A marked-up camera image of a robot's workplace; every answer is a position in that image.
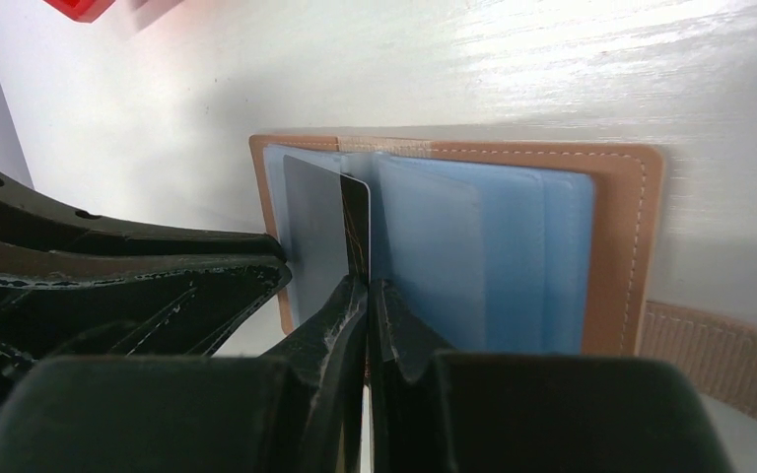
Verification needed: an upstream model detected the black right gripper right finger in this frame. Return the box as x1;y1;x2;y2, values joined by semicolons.
369;280;731;472

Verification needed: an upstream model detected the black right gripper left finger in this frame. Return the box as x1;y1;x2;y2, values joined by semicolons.
0;277;368;472

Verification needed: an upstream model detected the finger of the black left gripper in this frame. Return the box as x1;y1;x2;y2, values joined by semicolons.
0;172;286;261
0;240;291;392

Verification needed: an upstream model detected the tan leather card holder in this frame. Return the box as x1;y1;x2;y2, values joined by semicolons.
249;135;757;420

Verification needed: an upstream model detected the red plastic bin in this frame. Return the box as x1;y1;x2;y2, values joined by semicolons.
44;0;115;24

